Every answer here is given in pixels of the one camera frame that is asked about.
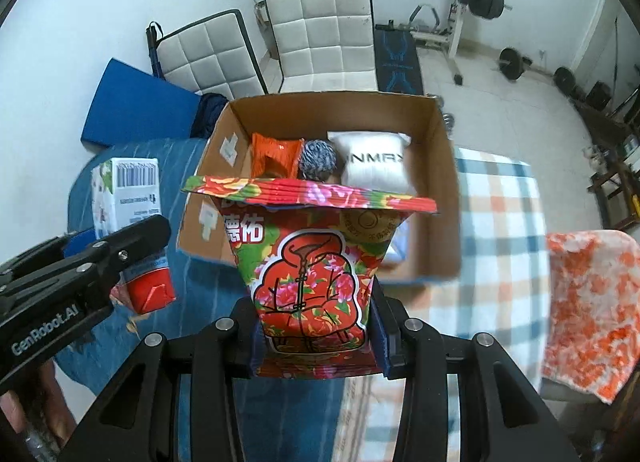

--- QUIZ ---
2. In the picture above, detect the blue striped blanket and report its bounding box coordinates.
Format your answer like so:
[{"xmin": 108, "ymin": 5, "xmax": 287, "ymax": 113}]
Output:
[{"xmin": 52, "ymin": 137, "xmax": 351, "ymax": 462}]

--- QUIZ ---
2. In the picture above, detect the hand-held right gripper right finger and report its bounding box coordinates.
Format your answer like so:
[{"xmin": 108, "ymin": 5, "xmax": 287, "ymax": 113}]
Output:
[{"xmin": 370, "ymin": 282, "xmax": 581, "ymax": 462}]

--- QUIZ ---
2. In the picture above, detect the checked blanket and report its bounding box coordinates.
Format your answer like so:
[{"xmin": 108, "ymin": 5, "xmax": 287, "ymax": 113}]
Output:
[{"xmin": 345, "ymin": 147, "xmax": 551, "ymax": 462}]

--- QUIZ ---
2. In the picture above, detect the black folded pole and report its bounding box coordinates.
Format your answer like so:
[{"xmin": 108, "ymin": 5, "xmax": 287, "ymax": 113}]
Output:
[{"xmin": 145, "ymin": 22, "xmax": 166, "ymax": 77}]

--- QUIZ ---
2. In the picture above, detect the red white carton pack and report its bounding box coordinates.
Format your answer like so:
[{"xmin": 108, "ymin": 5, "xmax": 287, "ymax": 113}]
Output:
[{"xmin": 90, "ymin": 157, "xmax": 177, "ymax": 313}]

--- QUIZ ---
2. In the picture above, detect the orange white blanket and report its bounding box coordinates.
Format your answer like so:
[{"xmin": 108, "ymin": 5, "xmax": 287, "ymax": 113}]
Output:
[{"xmin": 540, "ymin": 229, "xmax": 640, "ymax": 405}]

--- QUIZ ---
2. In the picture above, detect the blue foam mat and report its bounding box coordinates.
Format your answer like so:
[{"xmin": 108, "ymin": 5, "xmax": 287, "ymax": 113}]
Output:
[{"xmin": 81, "ymin": 58, "xmax": 201, "ymax": 149}]

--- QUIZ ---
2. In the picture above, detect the red floral packet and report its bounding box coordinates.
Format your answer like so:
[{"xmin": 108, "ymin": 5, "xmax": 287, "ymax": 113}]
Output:
[{"xmin": 181, "ymin": 174, "xmax": 440, "ymax": 380}]

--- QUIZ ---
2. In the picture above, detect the small white quilted chair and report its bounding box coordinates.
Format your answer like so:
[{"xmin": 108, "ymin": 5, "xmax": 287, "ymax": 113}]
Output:
[{"xmin": 155, "ymin": 9, "xmax": 268, "ymax": 96}]

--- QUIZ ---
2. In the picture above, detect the dark wooden chair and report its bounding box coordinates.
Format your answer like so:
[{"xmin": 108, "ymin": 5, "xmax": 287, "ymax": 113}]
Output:
[{"xmin": 587, "ymin": 127, "xmax": 640, "ymax": 230}]

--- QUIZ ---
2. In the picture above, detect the white bench press rack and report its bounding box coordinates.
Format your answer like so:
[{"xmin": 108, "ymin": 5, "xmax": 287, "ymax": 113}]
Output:
[{"xmin": 300, "ymin": 0, "xmax": 478, "ymax": 85}]

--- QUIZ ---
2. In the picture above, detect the small orange packet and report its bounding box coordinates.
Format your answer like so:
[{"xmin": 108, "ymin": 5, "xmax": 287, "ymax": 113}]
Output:
[{"xmin": 250, "ymin": 133, "xmax": 305, "ymax": 179}]

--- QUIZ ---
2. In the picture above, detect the blue white yarn ball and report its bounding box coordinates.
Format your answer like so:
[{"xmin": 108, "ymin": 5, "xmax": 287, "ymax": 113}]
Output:
[{"xmin": 298, "ymin": 139, "xmax": 340, "ymax": 183}]

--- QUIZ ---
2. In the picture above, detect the black speaker box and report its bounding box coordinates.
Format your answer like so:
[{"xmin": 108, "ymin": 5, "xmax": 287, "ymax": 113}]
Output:
[{"xmin": 585, "ymin": 82, "xmax": 613, "ymax": 110}]

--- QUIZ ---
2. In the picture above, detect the dark blue cloth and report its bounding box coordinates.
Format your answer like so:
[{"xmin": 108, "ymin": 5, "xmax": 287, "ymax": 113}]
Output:
[{"xmin": 190, "ymin": 93, "xmax": 228, "ymax": 140}]

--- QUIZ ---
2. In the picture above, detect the large white quilted chair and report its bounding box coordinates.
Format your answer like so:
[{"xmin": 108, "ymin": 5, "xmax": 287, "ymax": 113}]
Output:
[{"xmin": 262, "ymin": 0, "xmax": 378, "ymax": 95}]

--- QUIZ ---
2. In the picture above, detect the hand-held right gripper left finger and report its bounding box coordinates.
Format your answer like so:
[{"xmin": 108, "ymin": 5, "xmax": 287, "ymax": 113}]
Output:
[{"xmin": 57, "ymin": 298, "xmax": 261, "ymax": 462}]

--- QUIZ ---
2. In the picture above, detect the short barbell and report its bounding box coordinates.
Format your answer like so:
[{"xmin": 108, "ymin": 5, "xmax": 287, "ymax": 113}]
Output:
[{"xmin": 498, "ymin": 46, "xmax": 576, "ymax": 92}]

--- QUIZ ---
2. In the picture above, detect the white door frame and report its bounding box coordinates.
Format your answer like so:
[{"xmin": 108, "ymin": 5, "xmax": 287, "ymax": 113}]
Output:
[{"xmin": 570, "ymin": 0, "xmax": 621, "ymax": 72}]

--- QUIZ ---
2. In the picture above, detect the white plastic bag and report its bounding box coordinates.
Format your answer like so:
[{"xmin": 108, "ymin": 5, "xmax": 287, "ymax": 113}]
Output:
[{"xmin": 327, "ymin": 130, "xmax": 413, "ymax": 193}]

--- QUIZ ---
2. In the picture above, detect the person's left hand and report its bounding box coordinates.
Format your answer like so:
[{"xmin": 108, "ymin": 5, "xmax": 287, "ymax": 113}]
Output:
[{"xmin": 0, "ymin": 362, "xmax": 66, "ymax": 462}]

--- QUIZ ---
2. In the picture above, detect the cardboard box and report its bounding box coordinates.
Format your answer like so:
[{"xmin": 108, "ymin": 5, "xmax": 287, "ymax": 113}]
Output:
[{"xmin": 176, "ymin": 89, "xmax": 463, "ymax": 285}]

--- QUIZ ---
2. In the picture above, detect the light blue tissue pack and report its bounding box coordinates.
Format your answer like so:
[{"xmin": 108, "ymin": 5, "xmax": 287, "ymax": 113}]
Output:
[{"xmin": 385, "ymin": 219, "xmax": 413, "ymax": 267}]

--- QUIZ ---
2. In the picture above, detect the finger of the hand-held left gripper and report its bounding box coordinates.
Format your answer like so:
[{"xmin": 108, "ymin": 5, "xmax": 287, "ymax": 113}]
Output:
[
  {"xmin": 0, "ymin": 234, "xmax": 99, "ymax": 273},
  {"xmin": 65, "ymin": 214, "xmax": 173, "ymax": 293}
]

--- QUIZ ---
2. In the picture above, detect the black weight bench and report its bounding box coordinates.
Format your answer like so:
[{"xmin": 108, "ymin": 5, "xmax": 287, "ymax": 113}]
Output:
[{"xmin": 374, "ymin": 24, "xmax": 426, "ymax": 95}]

